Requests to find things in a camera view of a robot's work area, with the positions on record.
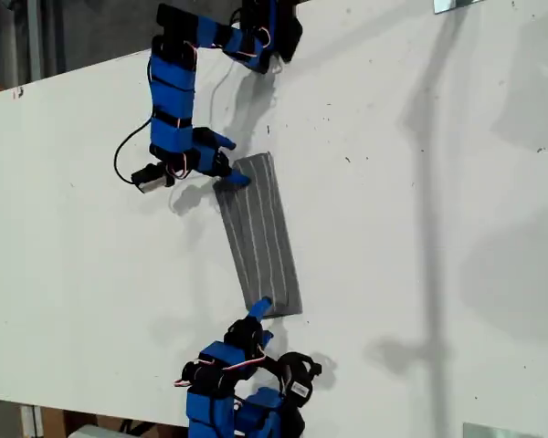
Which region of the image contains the grey striped square towel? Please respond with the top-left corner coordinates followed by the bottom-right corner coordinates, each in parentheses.
top-left (213, 151), bottom-right (304, 319)

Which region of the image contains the white box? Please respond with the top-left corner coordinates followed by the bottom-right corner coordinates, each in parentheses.
top-left (68, 423), bottom-right (122, 438)

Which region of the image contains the brown cardboard box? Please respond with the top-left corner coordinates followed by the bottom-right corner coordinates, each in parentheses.
top-left (42, 407), bottom-right (188, 438)

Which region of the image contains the white table leg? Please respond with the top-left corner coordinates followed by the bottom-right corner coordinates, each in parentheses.
top-left (19, 403), bottom-right (45, 438)

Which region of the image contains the camera black stalk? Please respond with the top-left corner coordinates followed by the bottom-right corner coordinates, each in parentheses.
top-left (264, 350), bottom-right (324, 380)

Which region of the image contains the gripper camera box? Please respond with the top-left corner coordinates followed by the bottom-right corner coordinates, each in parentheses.
top-left (285, 371), bottom-right (315, 408)
top-left (131, 162), bottom-right (174, 195)

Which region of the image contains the camera black cable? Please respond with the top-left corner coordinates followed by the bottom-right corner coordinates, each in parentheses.
top-left (113, 119), bottom-right (153, 184)

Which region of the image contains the grey metal post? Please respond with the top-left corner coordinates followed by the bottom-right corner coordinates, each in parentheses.
top-left (26, 0), bottom-right (43, 86)

